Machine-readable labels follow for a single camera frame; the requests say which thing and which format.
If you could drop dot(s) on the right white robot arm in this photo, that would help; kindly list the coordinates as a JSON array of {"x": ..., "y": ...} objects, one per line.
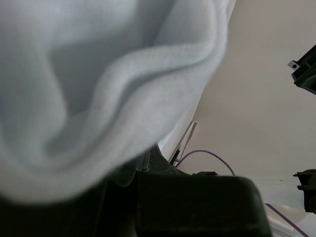
[{"x": 304, "y": 71}]

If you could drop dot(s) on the front aluminium rail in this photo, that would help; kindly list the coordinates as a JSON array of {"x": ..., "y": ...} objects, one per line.
[{"x": 182, "y": 144}]

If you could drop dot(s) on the white fabric skirt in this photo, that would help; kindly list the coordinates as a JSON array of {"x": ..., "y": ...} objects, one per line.
[{"x": 87, "y": 85}]

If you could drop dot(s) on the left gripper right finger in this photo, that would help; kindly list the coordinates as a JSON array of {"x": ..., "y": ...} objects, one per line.
[{"x": 173, "y": 204}]

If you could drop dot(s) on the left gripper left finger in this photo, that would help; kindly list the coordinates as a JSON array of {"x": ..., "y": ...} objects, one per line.
[{"x": 78, "y": 217}]

